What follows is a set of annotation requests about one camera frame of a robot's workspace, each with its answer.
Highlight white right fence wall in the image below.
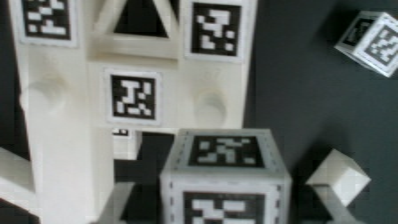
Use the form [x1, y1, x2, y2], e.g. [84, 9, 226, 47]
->
[306, 149, 372, 205]

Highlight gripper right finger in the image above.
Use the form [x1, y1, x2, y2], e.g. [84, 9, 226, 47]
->
[311, 184, 366, 224]

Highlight white chair leg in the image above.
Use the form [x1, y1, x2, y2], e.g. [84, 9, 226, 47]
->
[112, 128, 143, 160]

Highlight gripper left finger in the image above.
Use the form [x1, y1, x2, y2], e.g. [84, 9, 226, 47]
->
[91, 182, 135, 224]

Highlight white chair back frame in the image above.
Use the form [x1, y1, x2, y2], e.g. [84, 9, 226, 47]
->
[0, 0, 258, 224]

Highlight white tagged cube nut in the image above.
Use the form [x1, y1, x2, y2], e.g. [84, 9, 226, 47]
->
[334, 11, 398, 77]
[160, 129, 292, 224]

